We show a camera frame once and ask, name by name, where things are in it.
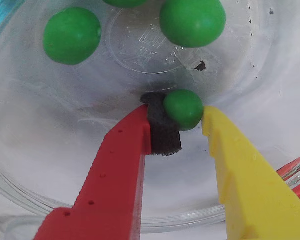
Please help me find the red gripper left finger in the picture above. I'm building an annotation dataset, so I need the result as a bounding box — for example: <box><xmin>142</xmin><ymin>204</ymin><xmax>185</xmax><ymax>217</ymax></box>
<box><xmin>33</xmin><ymin>92</ymin><xmax>183</xmax><ymax>240</ymax></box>

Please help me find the clear glass dish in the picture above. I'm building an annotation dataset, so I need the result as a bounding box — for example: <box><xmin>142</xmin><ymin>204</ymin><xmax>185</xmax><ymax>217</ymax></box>
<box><xmin>0</xmin><ymin>0</ymin><xmax>300</xmax><ymax>230</ymax></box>

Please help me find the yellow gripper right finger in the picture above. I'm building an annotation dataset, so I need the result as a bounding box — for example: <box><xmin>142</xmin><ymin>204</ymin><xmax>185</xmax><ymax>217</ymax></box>
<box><xmin>201</xmin><ymin>105</ymin><xmax>300</xmax><ymax>240</ymax></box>

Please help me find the green round pill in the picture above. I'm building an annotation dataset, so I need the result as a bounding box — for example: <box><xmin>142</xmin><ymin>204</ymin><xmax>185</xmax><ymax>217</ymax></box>
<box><xmin>102</xmin><ymin>0</ymin><xmax>150</xmax><ymax>8</ymax></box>
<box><xmin>162</xmin><ymin>89</ymin><xmax>205</xmax><ymax>132</ymax></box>
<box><xmin>159</xmin><ymin>0</ymin><xmax>227</xmax><ymax>49</ymax></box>
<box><xmin>42</xmin><ymin>6</ymin><xmax>102</xmax><ymax>66</ymax></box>

